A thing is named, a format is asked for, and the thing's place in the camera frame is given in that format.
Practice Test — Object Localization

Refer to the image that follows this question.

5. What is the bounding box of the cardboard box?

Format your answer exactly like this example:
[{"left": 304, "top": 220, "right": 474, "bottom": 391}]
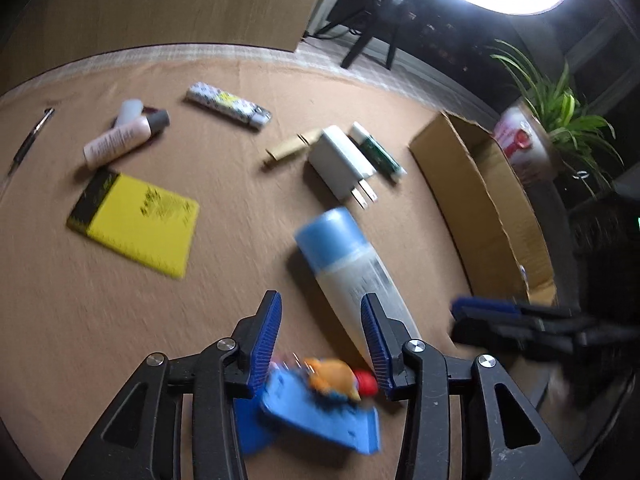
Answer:
[{"left": 409, "top": 110, "right": 558, "bottom": 306}]

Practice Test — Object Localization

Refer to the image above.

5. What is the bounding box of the black and silver pen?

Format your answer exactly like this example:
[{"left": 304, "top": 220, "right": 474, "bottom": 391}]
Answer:
[{"left": 7, "top": 107, "right": 56, "bottom": 176}]

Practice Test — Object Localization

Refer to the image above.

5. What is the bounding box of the light wooden board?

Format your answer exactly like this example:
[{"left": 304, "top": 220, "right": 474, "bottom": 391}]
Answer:
[{"left": 0, "top": 0, "right": 341, "bottom": 93}]

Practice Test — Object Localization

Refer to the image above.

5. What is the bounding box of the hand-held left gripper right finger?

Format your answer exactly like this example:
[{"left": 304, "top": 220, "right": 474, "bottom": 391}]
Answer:
[{"left": 360, "top": 292, "right": 581, "bottom": 480}]

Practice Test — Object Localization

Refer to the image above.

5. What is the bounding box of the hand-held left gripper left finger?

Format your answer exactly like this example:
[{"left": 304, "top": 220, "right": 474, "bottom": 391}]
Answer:
[{"left": 62, "top": 290, "right": 283, "bottom": 480}]

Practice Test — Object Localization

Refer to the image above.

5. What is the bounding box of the yellow notepad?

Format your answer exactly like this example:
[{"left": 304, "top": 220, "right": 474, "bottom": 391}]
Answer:
[{"left": 66, "top": 167, "right": 201, "bottom": 280}]

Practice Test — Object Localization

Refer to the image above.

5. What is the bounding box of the white bottle with blue cap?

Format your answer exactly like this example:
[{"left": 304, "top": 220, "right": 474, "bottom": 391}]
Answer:
[{"left": 294, "top": 206, "right": 423, "bottom": 371}]

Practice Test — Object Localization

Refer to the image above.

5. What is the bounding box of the white and red flower pot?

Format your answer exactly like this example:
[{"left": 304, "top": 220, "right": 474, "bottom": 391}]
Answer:
[{"left": 492, "top": 102, "right": 563, "bottom": 181}]

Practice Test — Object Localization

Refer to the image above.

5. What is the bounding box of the white plug charger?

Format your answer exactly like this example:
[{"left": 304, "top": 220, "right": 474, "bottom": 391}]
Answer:
[{"left": 307, "top": 125, "right": 378, "bottom": 211}]

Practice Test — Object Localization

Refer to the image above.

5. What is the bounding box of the green and white tube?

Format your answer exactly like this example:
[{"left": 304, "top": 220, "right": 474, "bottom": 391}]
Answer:
[{"left": 348, "top": 121, "right": 407, "bottom": 183}]

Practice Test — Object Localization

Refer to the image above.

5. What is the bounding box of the translucent white plastic cap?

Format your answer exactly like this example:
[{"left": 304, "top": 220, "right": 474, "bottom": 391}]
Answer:
[{"left": 111, "top": 99, "right": 146, "bottom": 128}]

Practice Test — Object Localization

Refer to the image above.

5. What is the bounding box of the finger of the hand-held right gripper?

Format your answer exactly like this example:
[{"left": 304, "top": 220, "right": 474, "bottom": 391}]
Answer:
[
  {"left": 450, "top": 319, "right": 591, "bottom": 361},
  {"left": 450, "top": 296, "right": 591, "bottom": 328}
]

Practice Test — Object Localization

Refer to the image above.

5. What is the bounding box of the patterned white lighter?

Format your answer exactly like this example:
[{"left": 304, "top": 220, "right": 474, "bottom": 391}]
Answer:
[{"left": 186, "top": 81, "right": 273, "bottom": 133}]

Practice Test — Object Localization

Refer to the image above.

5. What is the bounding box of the green spider plant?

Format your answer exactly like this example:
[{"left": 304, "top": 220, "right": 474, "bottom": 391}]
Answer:
[{"left": 487, "top": 37, "right": 626, "bottom": 196}]

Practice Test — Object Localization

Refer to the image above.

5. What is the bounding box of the small orange toy figure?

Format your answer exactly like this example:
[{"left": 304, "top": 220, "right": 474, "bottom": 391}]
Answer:
[{"left": 300, "top": 356, "right": 380, "bottom": 403}]

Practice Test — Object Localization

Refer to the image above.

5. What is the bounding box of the blue phone stand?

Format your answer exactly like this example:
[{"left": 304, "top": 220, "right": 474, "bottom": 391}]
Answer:
[{"left": 235, "top": 360, "right": 383, "bottom": 456}]

